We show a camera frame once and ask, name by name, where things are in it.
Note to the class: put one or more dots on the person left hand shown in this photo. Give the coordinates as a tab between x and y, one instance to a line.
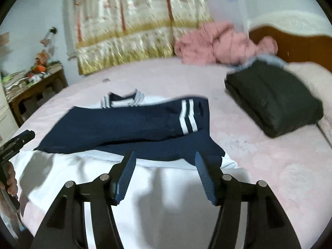
11	180

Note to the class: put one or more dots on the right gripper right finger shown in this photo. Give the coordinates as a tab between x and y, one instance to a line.
250	215

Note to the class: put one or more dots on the pink desk lamp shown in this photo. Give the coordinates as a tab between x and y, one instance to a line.
46	41

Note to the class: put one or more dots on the white navy varsity jacket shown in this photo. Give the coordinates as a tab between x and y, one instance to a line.
155	130

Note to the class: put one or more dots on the folded black garment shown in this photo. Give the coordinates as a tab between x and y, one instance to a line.
277	101

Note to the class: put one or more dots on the brown white headboard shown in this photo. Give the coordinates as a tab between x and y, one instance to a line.
301	36

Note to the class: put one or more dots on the pink crumpled quilt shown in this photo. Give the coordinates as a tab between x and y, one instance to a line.
221	43

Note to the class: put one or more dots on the light blue pillow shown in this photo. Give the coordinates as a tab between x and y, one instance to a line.
268	59

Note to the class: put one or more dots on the dark wooden side table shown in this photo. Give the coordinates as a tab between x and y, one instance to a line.
56	80

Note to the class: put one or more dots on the pink pillow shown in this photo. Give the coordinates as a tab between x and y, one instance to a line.
319	81

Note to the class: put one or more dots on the orange plush toy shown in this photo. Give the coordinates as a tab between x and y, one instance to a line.
40	64

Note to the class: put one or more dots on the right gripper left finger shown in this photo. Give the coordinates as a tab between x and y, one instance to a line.
64	224

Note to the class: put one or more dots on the pink bed sheet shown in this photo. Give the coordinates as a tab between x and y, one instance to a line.
259	147

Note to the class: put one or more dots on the white cabinet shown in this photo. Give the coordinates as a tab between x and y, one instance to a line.
8	125

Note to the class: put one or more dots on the tree pattern curtain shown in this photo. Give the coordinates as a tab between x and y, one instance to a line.
114	32

